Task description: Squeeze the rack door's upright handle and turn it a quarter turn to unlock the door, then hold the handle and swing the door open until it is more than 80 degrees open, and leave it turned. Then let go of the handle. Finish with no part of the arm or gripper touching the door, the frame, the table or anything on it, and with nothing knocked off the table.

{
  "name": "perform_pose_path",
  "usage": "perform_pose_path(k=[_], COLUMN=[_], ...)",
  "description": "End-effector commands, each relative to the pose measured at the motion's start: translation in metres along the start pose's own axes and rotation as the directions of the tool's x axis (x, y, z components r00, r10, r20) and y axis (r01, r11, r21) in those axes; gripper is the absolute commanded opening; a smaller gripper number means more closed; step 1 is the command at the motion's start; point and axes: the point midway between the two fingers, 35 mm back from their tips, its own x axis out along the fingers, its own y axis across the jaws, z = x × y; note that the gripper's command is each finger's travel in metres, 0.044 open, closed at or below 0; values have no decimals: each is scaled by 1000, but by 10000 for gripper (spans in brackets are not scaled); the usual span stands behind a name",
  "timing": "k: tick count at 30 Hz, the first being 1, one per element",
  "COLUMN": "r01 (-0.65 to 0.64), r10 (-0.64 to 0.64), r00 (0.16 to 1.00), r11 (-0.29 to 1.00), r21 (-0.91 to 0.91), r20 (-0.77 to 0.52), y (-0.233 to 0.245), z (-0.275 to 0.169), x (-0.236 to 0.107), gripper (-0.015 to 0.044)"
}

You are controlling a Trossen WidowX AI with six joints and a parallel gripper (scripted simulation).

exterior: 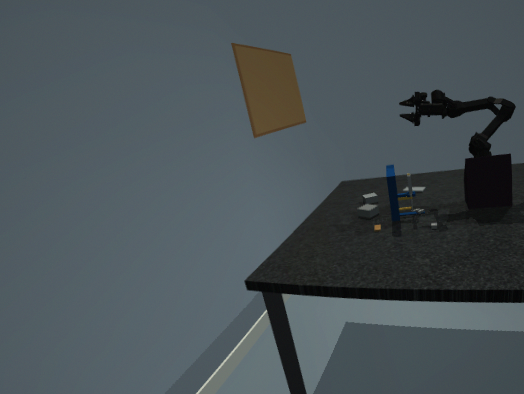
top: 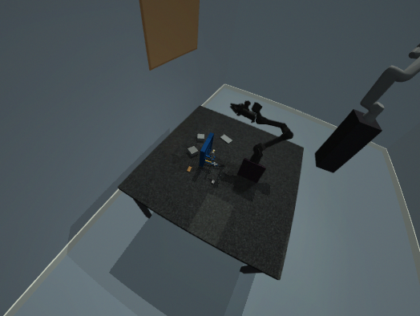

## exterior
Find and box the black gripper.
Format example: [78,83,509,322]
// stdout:
[399,92,433,126]

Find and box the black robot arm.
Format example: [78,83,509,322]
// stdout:
[431,89,516,158]

